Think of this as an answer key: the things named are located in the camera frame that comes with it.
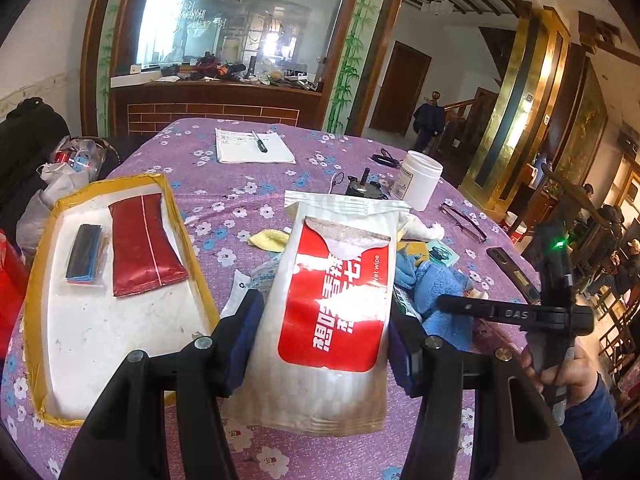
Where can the wooden framed glass partition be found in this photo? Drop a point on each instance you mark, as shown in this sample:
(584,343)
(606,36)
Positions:
(225,10)

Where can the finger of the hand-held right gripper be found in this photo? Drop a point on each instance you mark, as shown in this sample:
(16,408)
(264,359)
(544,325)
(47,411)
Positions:
(475,307)

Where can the black pen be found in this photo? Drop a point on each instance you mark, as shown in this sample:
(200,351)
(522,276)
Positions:
(260,142)

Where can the black sofa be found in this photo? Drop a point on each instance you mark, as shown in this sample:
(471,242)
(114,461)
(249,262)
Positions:
(25,160)

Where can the white red wet wipe packet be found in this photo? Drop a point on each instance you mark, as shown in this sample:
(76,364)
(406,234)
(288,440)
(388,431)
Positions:
(330,320)

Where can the wooden door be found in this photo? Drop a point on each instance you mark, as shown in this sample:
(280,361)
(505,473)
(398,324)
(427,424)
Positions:
(400,85)

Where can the white towel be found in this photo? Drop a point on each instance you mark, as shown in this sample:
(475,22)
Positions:
(422,230)

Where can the blue fluffy towel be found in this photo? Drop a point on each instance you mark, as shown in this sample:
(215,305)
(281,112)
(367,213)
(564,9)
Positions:
(440,285)

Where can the black remote control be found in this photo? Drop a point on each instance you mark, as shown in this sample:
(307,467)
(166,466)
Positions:
(510,270)

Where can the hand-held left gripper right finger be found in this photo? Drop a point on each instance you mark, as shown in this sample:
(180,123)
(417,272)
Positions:
(402,355)

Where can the wooden chair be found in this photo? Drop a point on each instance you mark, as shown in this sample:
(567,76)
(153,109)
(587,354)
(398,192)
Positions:
(625,335)

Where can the clear plastic bag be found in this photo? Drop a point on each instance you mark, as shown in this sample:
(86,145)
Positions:
(75,160)

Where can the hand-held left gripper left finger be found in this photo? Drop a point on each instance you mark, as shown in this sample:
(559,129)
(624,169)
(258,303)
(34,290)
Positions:
(245,340)

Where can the blue cloth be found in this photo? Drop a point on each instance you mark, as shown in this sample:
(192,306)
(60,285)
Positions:
(412,265)

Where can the purple floral tablecloth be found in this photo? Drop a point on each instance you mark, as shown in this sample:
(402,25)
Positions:
(235,170)

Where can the white plastic jar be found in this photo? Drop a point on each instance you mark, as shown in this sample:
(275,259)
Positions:
(417,180)

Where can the pile of assorted clutter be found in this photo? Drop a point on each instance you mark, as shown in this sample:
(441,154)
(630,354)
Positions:
(220,70)

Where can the red shopping bag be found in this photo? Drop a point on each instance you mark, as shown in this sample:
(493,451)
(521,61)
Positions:
(10,285)

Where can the blue black wrapped packet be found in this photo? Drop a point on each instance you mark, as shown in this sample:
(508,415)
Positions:
(85,255)

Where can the teal cartoon tissue packet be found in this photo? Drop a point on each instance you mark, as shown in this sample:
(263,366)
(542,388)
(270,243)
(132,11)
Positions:
(442,252)

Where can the white notebook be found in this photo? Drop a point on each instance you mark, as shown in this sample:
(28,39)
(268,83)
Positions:
(240,147)

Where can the wooden stair railing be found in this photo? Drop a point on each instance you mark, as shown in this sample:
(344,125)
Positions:
(470,110)

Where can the yellow taped cardboard box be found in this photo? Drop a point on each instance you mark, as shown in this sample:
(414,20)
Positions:
(100,330)

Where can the red foil pouch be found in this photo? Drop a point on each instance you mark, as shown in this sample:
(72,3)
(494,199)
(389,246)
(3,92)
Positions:
(145,245)

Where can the golden framed panel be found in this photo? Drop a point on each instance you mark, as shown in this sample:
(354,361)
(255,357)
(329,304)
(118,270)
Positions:
(520,110)

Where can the wooden counter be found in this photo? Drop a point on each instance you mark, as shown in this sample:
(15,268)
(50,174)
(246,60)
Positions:
(210,105)

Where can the black eyeglasses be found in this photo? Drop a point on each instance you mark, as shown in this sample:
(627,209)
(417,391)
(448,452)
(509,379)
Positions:
(470,227)

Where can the person's right hand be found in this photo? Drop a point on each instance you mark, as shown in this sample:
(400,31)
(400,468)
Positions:
(582,370)

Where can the white plastic bag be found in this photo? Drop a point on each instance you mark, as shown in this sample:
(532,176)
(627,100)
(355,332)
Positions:
(35,210)

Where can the yellow cloth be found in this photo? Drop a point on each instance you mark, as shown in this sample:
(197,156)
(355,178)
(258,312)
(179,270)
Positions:
(270,240)

